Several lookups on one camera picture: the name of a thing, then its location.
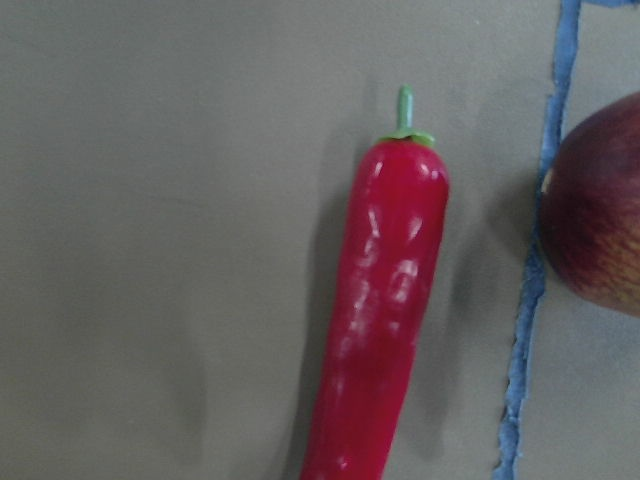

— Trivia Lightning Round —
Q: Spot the red chili pepper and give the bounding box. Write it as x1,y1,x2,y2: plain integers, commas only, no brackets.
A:
301,86,449,479

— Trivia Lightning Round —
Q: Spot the red yellow apple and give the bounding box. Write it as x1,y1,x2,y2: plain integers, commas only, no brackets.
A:
539,94,639,316

